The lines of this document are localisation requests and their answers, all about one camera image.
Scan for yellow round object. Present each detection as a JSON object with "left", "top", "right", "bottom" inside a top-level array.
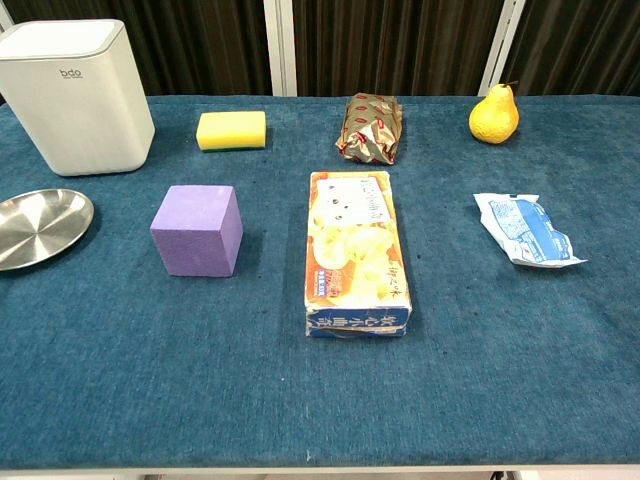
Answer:
[{"left": 468, "top": 81, "right": 520, "bottom": 146}]

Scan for orange biscuit box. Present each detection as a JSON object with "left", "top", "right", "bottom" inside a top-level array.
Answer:
[{"left": 302, "top": 171, "right": 414, "bottom": 340}]

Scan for gold red snack wrapper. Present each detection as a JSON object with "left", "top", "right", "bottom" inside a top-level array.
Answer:
[{"left": 334, "top": 92, "right": 403, "bottom": 166}]

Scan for purple foam cube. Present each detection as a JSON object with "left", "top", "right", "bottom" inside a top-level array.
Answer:
[{"left": 149, "top": 184, "right": 244, "bottom": 278}]

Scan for yellow green sponge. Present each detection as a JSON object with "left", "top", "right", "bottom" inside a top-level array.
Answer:
[{"left": 195, "top": 110, "right": 268, "bottom": 153}]

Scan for black pleated curtain panel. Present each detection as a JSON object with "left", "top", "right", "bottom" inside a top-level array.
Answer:
[
  {"left": 3, "top": 0, "right": 274, "bottom": 106},
  {"left": 502, "top": 0, "right": 640, "bottom": 96},
  {"left": 292, "top": 0, "right": 507, "bottom": 97}
]

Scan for blue white snack packet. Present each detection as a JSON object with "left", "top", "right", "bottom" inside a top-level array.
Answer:
[{"left": 473, "top": 192, "right": 590, "bottom": 270}]

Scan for blue table cloth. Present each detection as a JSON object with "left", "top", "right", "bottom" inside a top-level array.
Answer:
[{"left": 0, "top": 94, "right": 640, "bottom": 471}]

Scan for white bdo trash bin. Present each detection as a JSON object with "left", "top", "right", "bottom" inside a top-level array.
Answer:
[{"left": 0, "top": 18, "right": 156, "bottom": 177}]

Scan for round steel plate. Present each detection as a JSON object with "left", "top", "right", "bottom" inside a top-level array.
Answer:
[{"left": 0, "top": 188, "right": 95, "bottom": 272}]

